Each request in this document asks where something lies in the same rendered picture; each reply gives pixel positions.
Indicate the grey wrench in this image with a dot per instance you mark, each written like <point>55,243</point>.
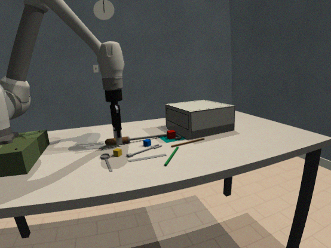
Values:
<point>155,146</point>

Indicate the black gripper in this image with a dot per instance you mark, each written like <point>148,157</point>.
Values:
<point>114,96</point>

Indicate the yellow cube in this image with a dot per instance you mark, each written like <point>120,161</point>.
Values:
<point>117,152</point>

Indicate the teal square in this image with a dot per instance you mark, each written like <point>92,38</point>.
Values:
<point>164,138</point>

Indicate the grey spoon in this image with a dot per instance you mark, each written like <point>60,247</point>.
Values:
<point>106,156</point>

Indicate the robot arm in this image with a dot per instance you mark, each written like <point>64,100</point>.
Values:
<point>14,89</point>

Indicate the blue cube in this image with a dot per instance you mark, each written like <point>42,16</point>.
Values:
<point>147,142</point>

